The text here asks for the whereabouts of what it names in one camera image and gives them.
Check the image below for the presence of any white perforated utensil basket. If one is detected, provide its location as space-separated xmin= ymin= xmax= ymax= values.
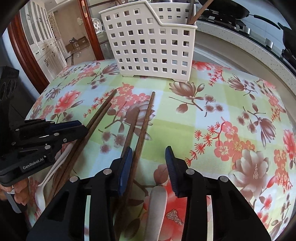
xmin=100 ymin=1 xmax=197 ymax=82

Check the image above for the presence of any white ceramic spoon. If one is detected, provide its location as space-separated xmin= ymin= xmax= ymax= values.
xmin=144 ymin=186 xmax=168 ymax=241
xmin=35 ymin=143 xmax=74 ymax=212

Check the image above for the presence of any floral plastic tablecloth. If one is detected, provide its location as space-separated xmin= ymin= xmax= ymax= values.
xmin=27 ymin=60 xmax=295 ymax=240

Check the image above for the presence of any left hand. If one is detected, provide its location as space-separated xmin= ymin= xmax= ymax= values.
xmin=0 ymin=178 xmax=30 ymax=206

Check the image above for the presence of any red wooden door frame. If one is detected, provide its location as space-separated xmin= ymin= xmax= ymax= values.
xmin=8 ymin=12 xmax=49 ymax=94

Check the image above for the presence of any brown wooden chopstick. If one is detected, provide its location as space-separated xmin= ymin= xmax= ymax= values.
xmin=186 ymin=0 xmax=196 ymax=25
xmin=120 ymin=108 xmax=139 ymax=158
xmin=51 ymin=89 xmax=118 ymax=200
xmin=186 ymin=0 xmax=215 ymax=26
xmin=45 ymin=102 xmax=113 ymax=207
xmin=114 ymin=91 xmax=155 ymax=240

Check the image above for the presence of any black gas stove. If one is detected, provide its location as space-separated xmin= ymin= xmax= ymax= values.
xmin=201 ymin=16 xmax=295 ymax=72

